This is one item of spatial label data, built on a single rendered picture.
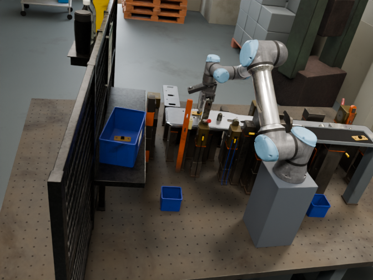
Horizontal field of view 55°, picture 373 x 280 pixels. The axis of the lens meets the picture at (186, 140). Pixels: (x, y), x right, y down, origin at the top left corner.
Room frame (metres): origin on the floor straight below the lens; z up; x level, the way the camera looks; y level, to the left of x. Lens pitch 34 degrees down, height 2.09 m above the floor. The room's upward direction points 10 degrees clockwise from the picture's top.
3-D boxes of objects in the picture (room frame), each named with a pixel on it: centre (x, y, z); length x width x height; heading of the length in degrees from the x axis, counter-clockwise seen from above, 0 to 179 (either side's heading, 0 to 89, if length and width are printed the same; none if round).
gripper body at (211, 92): (1.95, -0.07, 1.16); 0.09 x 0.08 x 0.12; 101
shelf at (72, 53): (1.67, 0.55, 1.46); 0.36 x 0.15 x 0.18; 11
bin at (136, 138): (1.44, 0.30, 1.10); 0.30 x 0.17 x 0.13; 2
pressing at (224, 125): (2.00, -0.53, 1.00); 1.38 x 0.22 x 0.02; 101
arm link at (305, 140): (1.37, -0.49, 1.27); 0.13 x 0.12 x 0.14; 116
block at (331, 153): (1.70, -0.80, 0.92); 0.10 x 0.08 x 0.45; 101
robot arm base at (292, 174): (1.37, -0.50, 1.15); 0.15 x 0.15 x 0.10
